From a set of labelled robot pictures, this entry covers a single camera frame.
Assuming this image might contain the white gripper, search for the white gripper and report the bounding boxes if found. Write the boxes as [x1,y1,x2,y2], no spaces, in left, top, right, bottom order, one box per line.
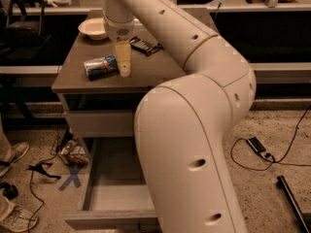
[104,17,134,77]

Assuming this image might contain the red bull can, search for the red bull can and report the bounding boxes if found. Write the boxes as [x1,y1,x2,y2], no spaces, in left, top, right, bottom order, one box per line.
[84,55,118,80]

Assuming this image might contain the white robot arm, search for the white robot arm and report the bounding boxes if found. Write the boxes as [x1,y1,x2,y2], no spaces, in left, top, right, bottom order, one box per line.
[104,0,256,233]

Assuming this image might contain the grey drawer cabinet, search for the grey drawer cabinet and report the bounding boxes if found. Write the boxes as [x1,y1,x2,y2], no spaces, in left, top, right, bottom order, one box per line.
[51,7,222,157]

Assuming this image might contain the closed grey middle drawer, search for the closed grey middle drawer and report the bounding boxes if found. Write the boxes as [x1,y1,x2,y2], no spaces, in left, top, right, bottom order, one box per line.
[64,110,133,138]

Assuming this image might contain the open grey bottom drawer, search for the open grey bottom drawer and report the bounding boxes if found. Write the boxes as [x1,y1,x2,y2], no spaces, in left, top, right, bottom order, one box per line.
[65,137,161,233]

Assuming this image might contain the black snack bar wrapper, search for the black snack bar wrapper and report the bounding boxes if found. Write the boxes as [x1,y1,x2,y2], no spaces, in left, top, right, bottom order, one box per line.
[129,36,162,56]

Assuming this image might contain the white bowl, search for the white bowl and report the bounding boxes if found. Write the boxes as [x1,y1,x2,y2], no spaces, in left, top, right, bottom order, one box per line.
[78,17,107,41]

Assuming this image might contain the black chair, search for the black chair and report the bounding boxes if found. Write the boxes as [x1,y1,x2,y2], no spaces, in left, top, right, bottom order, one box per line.
[0,0,50,65]

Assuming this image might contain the snack packages on floor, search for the snack packages on floor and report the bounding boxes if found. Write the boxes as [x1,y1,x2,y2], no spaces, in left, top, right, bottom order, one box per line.
[58,140,88,166]

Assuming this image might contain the blue tape cross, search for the blue tape cross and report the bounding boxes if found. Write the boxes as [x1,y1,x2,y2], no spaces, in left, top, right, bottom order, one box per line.
[59,166,81,191]

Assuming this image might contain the black clamp tool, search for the black clamp tool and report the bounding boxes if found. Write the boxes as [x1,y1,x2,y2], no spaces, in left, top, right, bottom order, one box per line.
[27,162,60,180]

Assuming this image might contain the upper white sneaker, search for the upper white sneaker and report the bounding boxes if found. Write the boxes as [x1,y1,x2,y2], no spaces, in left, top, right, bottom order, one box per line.
[0,142,29,178]

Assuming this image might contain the white sneaker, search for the white sneaker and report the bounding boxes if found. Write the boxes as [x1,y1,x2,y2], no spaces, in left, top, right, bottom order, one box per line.
[0,206,39,233]
[0,142,29,178]

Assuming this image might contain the black round object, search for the black round object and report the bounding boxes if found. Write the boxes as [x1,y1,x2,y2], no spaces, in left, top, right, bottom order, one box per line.
[0,183,18,200]

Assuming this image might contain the lower white sneaker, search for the lower white sneaker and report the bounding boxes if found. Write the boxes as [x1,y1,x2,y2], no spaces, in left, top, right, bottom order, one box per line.
[0,206,39,233]

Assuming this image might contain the black metal bar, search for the black metal bar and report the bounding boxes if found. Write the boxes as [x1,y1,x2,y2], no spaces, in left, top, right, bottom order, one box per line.
[277,176,311,233]

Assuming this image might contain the black floor cable right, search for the black floor cable right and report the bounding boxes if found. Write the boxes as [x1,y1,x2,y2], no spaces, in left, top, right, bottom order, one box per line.
[229,104,311,173]

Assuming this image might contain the black floor cable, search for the black floor cable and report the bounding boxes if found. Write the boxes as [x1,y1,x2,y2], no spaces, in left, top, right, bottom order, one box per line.
[26,167,46,233]
[229,104,311,173]

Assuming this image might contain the black floor cable left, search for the black floor cable left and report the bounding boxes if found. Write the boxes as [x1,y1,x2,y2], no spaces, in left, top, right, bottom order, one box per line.
[26,167,46,233]

